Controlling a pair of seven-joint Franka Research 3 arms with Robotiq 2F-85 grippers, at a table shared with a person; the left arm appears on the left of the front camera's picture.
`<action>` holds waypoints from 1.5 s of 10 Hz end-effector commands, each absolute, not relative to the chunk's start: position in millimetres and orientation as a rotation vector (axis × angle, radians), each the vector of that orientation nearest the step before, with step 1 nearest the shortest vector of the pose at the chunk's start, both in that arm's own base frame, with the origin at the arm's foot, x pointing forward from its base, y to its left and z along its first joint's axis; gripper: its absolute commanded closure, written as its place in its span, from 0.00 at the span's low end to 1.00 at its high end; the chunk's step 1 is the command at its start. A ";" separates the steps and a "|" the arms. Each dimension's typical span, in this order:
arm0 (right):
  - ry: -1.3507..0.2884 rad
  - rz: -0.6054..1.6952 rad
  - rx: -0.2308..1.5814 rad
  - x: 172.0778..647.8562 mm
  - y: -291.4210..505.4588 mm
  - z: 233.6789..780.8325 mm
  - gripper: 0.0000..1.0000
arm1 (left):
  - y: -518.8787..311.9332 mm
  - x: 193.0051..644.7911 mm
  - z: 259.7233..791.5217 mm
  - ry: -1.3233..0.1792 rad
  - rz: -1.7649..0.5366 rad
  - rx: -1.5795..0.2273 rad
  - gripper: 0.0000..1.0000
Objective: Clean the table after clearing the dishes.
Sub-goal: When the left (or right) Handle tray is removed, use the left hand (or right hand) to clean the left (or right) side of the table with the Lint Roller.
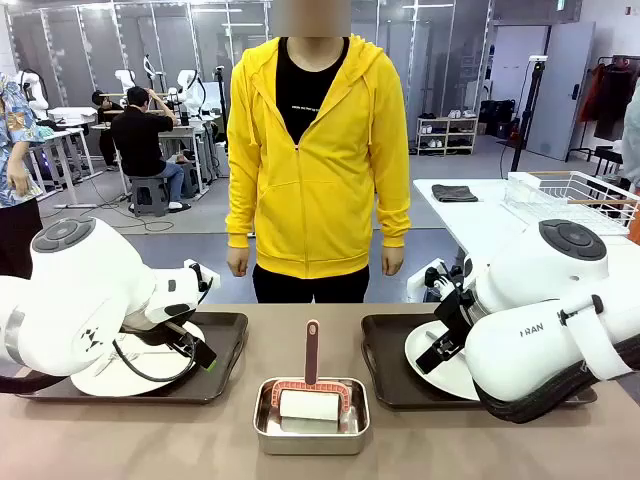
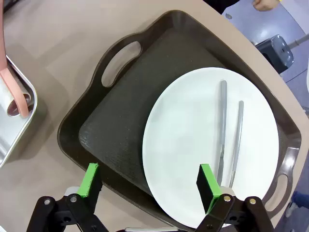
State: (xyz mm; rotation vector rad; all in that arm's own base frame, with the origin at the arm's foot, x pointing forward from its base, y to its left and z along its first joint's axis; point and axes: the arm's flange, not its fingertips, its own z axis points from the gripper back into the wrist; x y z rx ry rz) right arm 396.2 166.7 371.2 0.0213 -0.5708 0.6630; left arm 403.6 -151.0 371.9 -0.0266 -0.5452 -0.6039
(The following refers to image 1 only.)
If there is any bystander in floral shirt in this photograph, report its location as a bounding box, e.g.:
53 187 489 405
0 72 46 281

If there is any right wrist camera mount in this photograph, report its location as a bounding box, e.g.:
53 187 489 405
406 257 474 301

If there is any grey plastic stool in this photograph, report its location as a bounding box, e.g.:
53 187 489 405
128 175 170 217

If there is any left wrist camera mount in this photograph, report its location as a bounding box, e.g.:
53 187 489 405
183 258 221 301

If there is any person's right hand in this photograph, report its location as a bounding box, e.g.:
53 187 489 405
226 245 250 278

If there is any person's left hand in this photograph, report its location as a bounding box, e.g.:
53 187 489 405
381 244 405 276

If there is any folded dark grey cloth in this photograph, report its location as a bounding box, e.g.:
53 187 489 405
432 184 480 204

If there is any clothes rack with garments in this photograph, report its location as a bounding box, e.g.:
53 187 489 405
579 54 640 161

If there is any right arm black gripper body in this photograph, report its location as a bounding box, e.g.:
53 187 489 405
433 286 479 352

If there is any silver knife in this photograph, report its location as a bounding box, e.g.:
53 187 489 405
92 355 121 377

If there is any rectangular steel container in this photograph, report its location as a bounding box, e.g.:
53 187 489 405
253 377 371 456

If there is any black tripod stand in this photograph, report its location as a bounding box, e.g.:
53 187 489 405
502 57 549 176

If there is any person in yellow hoodie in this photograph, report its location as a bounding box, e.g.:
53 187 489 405
225 0 412 305

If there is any white side table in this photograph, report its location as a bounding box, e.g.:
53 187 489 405
412 178 640 296

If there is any white wire dish rack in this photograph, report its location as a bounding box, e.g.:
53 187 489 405
504 170 640 236

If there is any seated person with dark hair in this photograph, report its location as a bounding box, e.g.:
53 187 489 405
91 89 124 171

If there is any grey door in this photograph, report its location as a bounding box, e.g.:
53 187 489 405
527 22 596 162

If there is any dark brown serving tray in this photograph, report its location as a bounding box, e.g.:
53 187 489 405
360 313 599 412
17 312 250 405

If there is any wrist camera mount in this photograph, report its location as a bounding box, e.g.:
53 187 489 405
406 257 474 301
183 258 221 301

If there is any seated person black shirt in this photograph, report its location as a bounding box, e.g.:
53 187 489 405
110 86 192 211

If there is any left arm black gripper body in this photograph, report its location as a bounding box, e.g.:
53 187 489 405
122 318 202 354

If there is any bystander bare hand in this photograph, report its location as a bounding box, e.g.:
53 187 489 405
6 158 32 194

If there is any white shoe rack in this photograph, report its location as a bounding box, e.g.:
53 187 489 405
416 115 480 156

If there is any large white round plate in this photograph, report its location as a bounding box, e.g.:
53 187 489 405
69 322 207 399

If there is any right forearm yellow sleeve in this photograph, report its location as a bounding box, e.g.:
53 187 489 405
225 184 259 250

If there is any black bags pile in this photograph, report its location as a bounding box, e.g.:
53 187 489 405
479 98 517 139

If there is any white background desk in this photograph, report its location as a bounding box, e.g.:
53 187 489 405
92 119 214 201
19 107 101 209

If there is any pink handled lint roller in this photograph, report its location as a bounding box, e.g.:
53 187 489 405
271 319 353 432

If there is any left forearm yellow sleeve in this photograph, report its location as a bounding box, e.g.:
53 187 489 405
375 184 412 249

